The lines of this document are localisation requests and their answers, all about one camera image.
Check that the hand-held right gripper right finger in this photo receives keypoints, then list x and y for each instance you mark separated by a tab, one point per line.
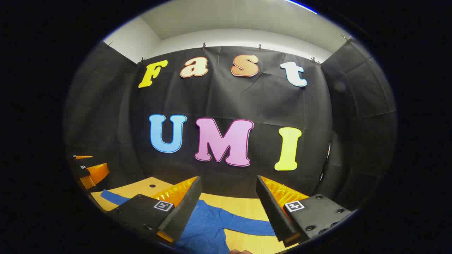
272	211

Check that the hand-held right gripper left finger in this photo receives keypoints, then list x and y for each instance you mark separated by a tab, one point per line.
183	211

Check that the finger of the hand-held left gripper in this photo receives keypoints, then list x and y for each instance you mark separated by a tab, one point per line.
95	174
83	157

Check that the black backdrop cloth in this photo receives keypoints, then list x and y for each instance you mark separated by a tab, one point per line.
247	102

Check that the row of small backdrop clips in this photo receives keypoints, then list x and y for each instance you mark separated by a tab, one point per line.
203	46

